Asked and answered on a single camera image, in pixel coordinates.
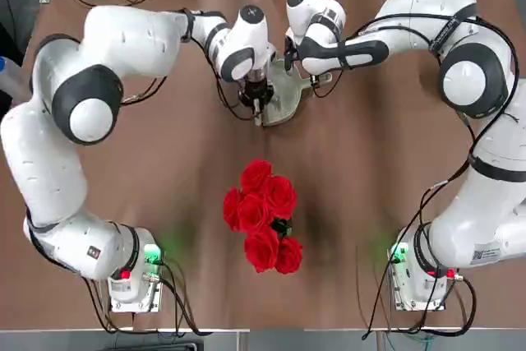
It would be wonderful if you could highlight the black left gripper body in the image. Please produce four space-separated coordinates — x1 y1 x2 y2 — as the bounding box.
239 79 275 108

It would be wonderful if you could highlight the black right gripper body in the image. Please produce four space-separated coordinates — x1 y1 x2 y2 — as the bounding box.
283 36 301 72

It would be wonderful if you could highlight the pale grey plastic dustpan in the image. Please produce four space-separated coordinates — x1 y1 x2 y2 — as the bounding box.
262 58 334 128

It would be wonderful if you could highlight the red rose bouquet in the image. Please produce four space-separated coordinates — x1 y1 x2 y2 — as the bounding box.
223 157 304 275

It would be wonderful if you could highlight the black vase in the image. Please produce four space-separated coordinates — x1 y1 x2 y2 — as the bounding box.
270 219 293 239

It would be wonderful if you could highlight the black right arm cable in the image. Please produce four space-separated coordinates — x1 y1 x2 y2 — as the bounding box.
363 13 519 338

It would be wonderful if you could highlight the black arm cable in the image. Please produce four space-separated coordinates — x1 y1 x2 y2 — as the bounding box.
22 210 215 335
363 13 519 338

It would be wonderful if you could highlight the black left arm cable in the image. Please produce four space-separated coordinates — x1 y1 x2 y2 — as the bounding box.
22 210 215 335

